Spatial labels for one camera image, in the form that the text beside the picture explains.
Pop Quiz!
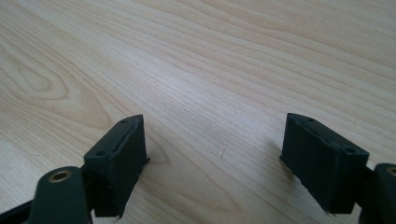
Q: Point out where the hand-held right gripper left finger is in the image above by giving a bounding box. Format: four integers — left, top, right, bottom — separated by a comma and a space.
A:
83, 114, 151, 218

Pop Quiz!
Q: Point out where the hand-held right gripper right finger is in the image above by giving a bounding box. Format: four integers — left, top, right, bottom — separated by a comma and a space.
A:
279, 112, 370, 217

